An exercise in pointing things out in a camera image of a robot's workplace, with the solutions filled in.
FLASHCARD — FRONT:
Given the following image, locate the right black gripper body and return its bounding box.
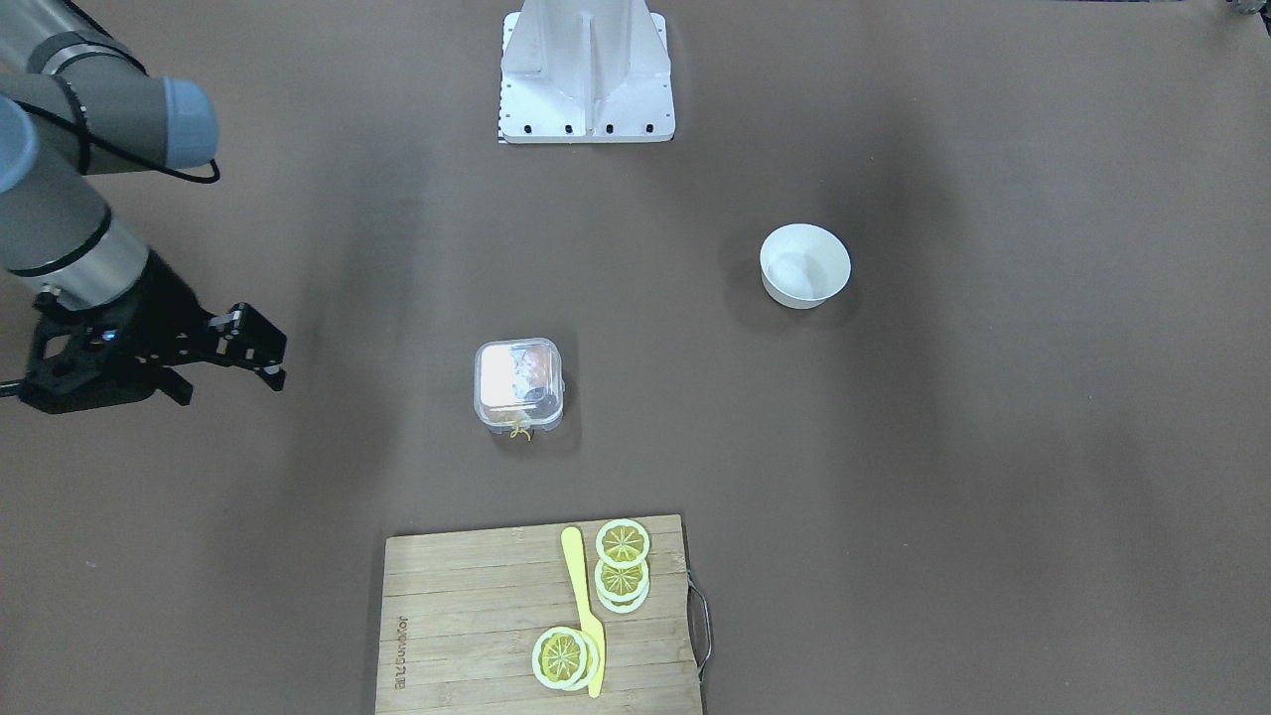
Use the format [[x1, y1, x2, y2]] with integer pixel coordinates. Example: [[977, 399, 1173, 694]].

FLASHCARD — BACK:
[[18, 250, 214, 413]]

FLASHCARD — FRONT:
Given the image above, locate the clear plastic egg box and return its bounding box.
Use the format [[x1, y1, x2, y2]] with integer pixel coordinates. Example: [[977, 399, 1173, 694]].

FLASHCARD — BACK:
[[473, 338, 566, 436]]

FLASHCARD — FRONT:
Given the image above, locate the brown egg from bowl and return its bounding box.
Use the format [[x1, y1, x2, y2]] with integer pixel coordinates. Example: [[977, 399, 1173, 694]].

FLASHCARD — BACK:
[[519, 345, 553, 392]]

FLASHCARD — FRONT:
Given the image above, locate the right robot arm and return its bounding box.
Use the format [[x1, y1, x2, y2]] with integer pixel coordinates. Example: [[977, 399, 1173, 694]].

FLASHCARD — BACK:
[[1, 1, 287, 413]]

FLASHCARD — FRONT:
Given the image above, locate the bamboo cutting board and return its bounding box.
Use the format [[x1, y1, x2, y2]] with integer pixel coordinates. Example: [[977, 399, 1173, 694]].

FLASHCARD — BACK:
[[375, 514, 704, 714]]

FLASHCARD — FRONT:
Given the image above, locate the yellow plastic knife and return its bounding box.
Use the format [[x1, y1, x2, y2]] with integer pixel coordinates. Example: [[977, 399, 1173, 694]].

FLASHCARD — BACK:
[[561, 525, 608, 700]]

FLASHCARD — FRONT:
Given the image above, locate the white metal stand base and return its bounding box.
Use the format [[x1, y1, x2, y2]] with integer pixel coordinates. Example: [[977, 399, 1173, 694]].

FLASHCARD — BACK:
[[496, 1, 676, 145]]

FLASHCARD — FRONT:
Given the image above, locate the lemon slice top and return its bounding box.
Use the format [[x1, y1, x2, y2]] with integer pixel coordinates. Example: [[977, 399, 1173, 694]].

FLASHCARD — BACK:
[[595, 517, 652, 569]]

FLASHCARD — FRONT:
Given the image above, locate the lemon slice single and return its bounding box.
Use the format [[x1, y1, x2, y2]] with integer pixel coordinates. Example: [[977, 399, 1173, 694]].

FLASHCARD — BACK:
[[530, 626, 586, 691]]

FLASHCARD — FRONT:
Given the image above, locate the lemon slice middle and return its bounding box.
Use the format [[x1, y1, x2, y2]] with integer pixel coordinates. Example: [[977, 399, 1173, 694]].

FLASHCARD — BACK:
[[594, 561, 649, 601]]

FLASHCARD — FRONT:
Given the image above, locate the lemon slice lower stack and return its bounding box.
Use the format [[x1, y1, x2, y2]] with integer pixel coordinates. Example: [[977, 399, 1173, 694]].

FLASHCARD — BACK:
[[597, 589, 648, 613]]

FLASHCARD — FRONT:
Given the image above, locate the lemon slice under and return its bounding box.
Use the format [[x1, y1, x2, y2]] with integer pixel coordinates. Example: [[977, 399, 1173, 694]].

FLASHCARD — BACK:
[[566, 631, 602, 691]]

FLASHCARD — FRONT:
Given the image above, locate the white ceramic bowl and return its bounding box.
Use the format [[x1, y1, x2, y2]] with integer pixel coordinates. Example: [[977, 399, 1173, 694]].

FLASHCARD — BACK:
[[759, 224, 853, 311]]

